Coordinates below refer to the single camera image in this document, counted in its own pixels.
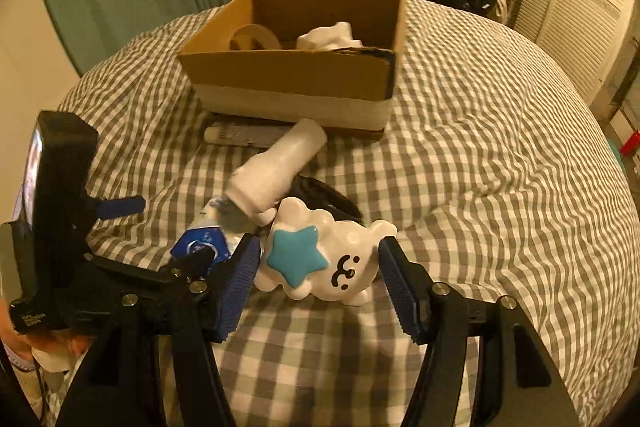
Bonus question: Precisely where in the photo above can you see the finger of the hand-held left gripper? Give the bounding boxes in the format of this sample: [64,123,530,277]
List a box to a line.
[85,249,218,289]
[85,194,147,222]

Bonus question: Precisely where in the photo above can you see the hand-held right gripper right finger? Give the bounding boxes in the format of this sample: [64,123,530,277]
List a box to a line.
[377,237,568,427]

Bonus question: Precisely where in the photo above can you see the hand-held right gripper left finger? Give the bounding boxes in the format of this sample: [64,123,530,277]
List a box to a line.
[55,234,263,427]

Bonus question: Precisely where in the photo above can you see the blue and white tube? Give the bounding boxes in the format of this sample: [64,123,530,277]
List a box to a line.
[172,199,261,265]

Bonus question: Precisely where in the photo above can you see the white toy with blue star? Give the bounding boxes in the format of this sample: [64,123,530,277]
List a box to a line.
[252,198,398,307]

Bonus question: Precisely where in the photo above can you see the cardboard box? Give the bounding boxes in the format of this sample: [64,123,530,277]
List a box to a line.
[178,0,407,134]

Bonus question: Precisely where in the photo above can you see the person's left forearm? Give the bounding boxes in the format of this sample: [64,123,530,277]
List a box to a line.
[0,302,88,378]

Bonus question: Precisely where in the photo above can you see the white plastic bottle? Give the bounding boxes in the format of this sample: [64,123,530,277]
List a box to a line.
[223,118,328,225]

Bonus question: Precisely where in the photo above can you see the white slim tube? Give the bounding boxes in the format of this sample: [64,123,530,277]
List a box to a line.
[203,126,296,148]

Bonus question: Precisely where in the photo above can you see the grey checked blanket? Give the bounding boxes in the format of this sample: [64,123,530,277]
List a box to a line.
[57,0,621,427]

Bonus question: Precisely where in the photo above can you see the cardboard tape roll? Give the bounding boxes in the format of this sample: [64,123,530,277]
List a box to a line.
[230,24,282,52]

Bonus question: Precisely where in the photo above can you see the white figurine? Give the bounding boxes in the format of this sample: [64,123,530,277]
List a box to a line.
[296,22,365,52]

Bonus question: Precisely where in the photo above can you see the black strap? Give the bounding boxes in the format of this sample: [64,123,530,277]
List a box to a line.
[290,175,365,224]

